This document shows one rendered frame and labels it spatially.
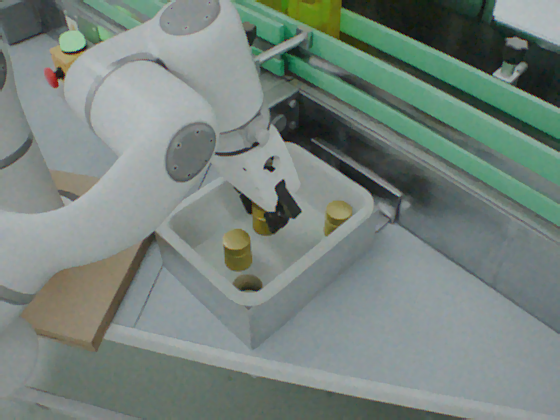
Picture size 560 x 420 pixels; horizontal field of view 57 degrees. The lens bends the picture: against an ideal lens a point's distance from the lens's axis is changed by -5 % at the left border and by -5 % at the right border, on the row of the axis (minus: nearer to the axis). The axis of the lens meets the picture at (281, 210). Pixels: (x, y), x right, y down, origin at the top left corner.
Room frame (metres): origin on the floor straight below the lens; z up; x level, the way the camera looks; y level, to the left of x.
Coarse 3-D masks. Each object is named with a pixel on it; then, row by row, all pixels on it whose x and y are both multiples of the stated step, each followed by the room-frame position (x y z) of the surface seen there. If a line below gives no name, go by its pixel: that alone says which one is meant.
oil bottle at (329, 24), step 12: (288, 0) 0.69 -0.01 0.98; (300, 0) 0.67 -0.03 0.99; (312, 0) 0.66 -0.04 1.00; (324, 0) 0.66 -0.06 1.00; (336, 0) 0.68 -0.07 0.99; (288, 12) 0.69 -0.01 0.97; (300, 12) 0.67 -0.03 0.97; (312, 12) 0.66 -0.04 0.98; (324, 12) 0.66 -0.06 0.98; (336, 12) 0.68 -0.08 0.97; (312, 24) 0.66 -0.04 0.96; (324, 24) 0.67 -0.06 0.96; (336, 24) 0.68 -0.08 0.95; (336, 36) 0.68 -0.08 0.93
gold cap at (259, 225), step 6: (252, 204) 0.43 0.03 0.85; (252, 210) 0.43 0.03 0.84; (258, 210) 0.43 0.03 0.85; (264, 210) 0.42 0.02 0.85; (252, 216) 0.44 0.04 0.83; (258, 216) 0.42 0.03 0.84; (252, 222) 0.44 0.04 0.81; (258, 222) 0.42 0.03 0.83; (264, 222) 0.42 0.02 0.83; (258, 228) 0.43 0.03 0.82; (264, 228) 0.42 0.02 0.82; (264, 234) 0.42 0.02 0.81; (270, 234) 0.42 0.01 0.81
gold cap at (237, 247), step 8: (232, 232) 0.42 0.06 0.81; (240, 232) 0.42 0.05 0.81; (224, 240) 0.41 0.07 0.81; (232, 240) 0.41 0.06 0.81; (240, 240) 0.41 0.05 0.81; (248, 240) 0.41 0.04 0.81; (224, 248) 0.40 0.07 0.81; (232, 248) 0.40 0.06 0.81; (240, 248) 0.40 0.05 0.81; (248, 248) 0.40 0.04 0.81; (232, 256) 0.40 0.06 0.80; (240, 256) 0.40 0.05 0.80; (248, 256) 0.40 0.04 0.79; (232, 264) 0.40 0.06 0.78; (240, 264) 0.40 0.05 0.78; (248, 264) 0.40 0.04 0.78
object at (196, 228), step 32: (320, 160) 0.52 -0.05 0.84; (224, 192) 0.48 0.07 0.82; (320, 192) 0.50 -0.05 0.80; (352, 192) 0.47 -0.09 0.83; (160, 224) 0.41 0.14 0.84; (192, 224) 0.44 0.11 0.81; (224, 224) 0.47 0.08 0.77; (288, 224) 0.47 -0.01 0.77; (320, 224) 0.47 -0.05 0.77; (352, 224) 0.41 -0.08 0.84; (192, 256) 0.36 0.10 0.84; (224, 256) 0.42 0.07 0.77; (256, 256) 0.42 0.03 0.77; (288, 256) 0.42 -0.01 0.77; (320, 256) 0.37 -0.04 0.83; (224, 288) 0.32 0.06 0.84
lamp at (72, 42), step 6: (66, 36) 0.84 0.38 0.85; (72, 36) 0.84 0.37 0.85; (78, 36) 0.84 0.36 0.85; (60, 42) 0.83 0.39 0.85; (66, 42) 0.83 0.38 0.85; (72, 42) 0.83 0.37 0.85; (78, 42) 0.83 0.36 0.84; (84, 42) 0.85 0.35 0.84; (66, 48) 0.82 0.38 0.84; (72, 48) 0.82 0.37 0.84; (78, 48) 0.83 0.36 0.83; (84, 48) 0.84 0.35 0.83; (72, 54) 0.82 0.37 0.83
